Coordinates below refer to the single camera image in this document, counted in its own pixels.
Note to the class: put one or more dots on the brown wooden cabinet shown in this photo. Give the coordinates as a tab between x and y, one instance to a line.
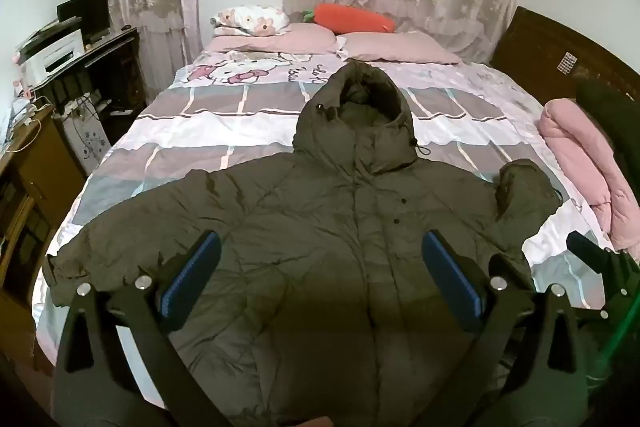
40	177

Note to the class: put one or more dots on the white printer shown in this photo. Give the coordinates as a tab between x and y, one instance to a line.
57	54

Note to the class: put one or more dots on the orange carrot plush pillow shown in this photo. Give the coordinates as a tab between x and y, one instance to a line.
355	18

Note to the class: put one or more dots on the white flower print cabinet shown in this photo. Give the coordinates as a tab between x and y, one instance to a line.
90	139

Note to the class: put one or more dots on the black monitor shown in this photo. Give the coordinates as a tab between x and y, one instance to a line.
85	12

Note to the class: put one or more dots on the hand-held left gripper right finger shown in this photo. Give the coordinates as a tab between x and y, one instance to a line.
450	277

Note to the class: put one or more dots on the folded pink quilt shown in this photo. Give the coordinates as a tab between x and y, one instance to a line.
585	157

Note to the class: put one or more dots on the white sticker on headboard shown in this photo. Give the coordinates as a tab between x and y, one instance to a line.
566	62

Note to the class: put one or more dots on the olive green hooded down jacket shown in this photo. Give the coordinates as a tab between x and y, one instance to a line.
320	187

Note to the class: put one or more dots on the dark wooden headboard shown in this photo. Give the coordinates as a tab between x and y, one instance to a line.
535	47

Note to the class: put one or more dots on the person's left hand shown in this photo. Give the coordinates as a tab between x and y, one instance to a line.
315	423

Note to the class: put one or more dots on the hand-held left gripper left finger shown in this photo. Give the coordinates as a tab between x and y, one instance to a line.
192	272

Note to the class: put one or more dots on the patchwork cartoon print bed sheet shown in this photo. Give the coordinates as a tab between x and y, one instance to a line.
210	142

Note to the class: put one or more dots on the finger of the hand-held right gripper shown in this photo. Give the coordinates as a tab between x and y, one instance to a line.
587	244

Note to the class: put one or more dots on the white floral pillow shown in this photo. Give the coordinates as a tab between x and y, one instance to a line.
250	19

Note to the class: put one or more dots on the dark computer desk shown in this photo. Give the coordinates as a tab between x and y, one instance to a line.
117	67

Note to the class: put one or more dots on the pink pillow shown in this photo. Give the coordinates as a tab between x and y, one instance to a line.
275	38
395	47

